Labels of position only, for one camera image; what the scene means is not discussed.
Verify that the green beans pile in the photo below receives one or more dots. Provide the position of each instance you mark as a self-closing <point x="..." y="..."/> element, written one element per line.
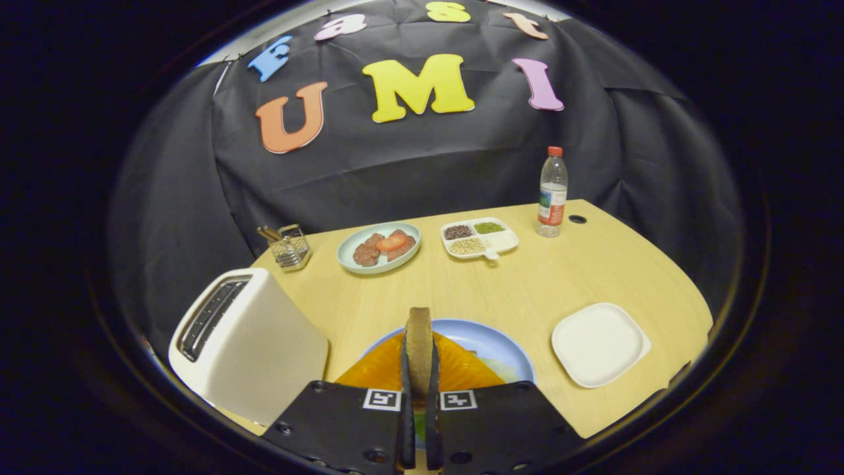
<point x="489" y="227"/>

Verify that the brown toast slice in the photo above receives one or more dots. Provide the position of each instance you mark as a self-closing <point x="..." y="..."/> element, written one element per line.
<point x="419" y="349"/>

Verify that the blue round plate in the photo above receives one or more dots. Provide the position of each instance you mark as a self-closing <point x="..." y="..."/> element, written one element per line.
<point x="488" y="340"/>

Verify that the white divided dish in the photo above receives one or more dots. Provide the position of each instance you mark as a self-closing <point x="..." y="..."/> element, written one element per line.
<point x="502" y="242"/>

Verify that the wooden chopstick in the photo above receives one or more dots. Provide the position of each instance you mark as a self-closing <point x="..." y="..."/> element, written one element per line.
<point x="265" y="235"/>
<point x="271" y="232"/>

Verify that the brown meat patty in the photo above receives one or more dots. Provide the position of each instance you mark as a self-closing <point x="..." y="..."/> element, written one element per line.
<point x="402" y="249"/>
<point x="366" y="253"/>

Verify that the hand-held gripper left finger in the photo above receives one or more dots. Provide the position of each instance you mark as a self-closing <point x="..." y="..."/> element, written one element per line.
<point x="406" y="396"/>

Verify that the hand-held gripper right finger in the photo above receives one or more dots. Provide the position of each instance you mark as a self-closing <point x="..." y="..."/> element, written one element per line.
<point x="434" y="422"/>

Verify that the white square plate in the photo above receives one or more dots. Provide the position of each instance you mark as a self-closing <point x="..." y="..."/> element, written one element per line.
<point x="599" y="344"/>

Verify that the red tomato slice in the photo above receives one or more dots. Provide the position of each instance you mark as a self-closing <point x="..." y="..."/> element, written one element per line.
<point x="391" y="243"/>

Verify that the pale beans pile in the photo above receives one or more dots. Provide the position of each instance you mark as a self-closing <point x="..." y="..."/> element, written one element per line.
<point x="467" y="246"/>

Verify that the pale green round plate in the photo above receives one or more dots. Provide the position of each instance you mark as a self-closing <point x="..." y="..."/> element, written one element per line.
<point x="349" y="258"/>

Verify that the green lettuce leaf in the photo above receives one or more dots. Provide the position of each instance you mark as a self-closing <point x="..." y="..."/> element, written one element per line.
<point x="501" y="371"/>

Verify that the clear water bottle red cap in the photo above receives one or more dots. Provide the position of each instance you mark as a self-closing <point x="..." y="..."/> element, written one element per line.
<point x="552" y="198"/>

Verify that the dark beans pile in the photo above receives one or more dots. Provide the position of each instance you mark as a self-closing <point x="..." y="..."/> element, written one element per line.
<point x="458" y="232"/>

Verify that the white toaster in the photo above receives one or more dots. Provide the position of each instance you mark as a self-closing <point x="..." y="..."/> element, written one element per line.
<point x="264" y="343"/>

